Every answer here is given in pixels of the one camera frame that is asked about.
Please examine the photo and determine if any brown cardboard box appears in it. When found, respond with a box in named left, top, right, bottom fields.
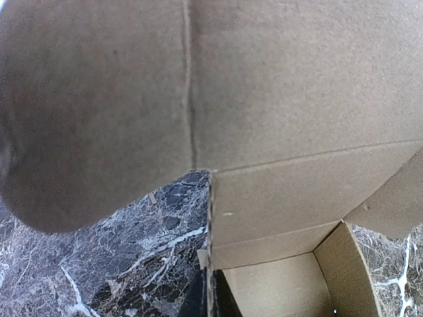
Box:
left=1, top=1, right=422, bottom=316

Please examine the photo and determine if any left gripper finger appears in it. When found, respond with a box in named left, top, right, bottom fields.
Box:
left=180, top=269, right=238, bottom=317

